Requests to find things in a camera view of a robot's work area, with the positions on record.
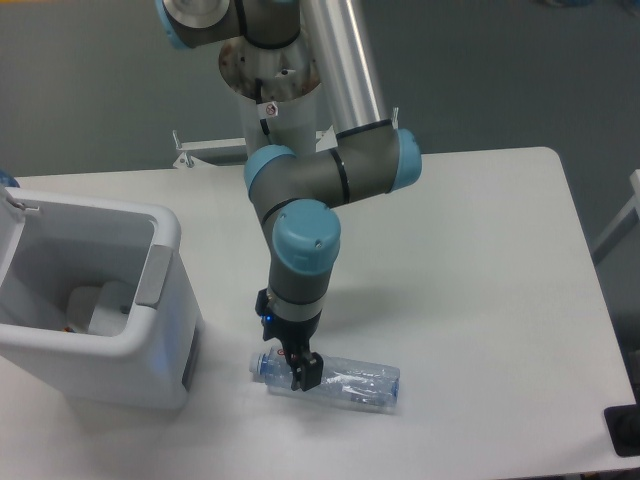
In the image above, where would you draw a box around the white metal base frame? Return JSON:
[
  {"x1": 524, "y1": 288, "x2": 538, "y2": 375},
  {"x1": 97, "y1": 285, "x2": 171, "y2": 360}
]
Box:
[{"x1": 172, "y1": 106, "x2": 399, "y2": 169}]

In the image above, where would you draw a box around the black clamp at table edge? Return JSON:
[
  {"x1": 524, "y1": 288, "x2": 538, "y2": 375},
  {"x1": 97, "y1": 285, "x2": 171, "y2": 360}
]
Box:
[{"x1": 604, "y1": 404, "x2": 639, "y2": 458}]

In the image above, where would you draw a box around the blue object at left edge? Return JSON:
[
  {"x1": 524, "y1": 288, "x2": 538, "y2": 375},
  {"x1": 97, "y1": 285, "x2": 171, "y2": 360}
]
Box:
[{"x1": 0, "y1": 170, "x2": 20, "y2": 188}]

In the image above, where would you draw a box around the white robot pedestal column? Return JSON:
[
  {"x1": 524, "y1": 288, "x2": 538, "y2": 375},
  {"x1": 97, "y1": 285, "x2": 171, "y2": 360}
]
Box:
[{"x1": 219, "y1": 31, "x2": 321, "y2": 156}]

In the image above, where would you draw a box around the clear plastic water bottle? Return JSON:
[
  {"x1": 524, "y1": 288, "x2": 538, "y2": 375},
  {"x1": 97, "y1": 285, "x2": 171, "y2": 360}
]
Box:
[{"x1": 249, "y1": 352, "x2": 400, "y2": 412}]

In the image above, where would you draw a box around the white frame at right edge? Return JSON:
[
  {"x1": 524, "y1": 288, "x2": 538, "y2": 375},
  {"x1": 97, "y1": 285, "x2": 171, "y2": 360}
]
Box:
[{"x1": 591, "y1": 169, "x2": 639, "y2": 265}]

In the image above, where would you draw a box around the white plastic wrapper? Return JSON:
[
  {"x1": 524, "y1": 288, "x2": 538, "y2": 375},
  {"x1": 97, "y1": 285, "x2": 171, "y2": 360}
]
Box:
[{"x1": 87, "y1": 281, "x2": 135, "y2": 337}]

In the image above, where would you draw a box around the white trash can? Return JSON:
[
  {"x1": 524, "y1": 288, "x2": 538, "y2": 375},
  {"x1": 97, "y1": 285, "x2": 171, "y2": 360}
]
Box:
[{"x1": 1, "y1": 187, "x2": 203, "y2": 409}]

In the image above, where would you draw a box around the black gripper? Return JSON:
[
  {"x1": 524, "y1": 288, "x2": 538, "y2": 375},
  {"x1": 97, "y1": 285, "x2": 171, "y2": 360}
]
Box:
[{"x1": 255, "y1": 289, "x2": 324, "y2": 392}]

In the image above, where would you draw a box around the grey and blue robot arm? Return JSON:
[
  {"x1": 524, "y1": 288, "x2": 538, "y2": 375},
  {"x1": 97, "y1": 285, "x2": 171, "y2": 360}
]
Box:
[{"x1": 156, "y1": 1, "x2": 422, "y2": 391}]

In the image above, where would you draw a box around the black cable on pedestal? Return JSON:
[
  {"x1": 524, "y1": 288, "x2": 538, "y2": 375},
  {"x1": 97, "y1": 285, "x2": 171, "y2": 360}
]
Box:
[{"x1": 254, "y1": 77, "x2": 274, "y2": 149}]

